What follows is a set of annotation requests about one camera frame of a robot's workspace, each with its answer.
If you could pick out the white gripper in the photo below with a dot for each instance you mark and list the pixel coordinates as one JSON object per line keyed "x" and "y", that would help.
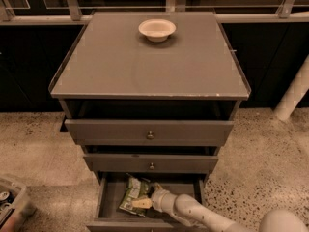
{"x": 158, "y": 198}

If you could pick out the green jalapeno chip bag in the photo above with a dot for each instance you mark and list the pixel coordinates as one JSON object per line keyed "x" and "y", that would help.
{"x": 135, "y": 188}

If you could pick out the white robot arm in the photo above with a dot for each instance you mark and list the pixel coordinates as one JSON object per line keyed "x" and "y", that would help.
{"x": 188, "y": 211}

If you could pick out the grey middle drawer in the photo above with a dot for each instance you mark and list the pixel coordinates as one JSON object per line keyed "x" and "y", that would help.
{"x": 150, "y": 163}

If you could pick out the grey top drawer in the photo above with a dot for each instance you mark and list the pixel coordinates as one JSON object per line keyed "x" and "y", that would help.
{"x": 149, "y": 132}

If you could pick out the grey drawer cabinet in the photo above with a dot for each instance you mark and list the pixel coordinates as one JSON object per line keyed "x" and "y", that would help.
{"x": 115, "y": 72}

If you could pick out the white paper bowl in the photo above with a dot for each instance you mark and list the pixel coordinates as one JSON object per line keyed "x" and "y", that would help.
{"x": 157, "y": 30}

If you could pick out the white pillar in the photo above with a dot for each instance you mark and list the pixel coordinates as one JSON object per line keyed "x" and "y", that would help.
{"x": 294, "y": 94}

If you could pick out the metal window railing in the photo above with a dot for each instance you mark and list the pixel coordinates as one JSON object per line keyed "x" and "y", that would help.
{"x": 57, "y": 12}

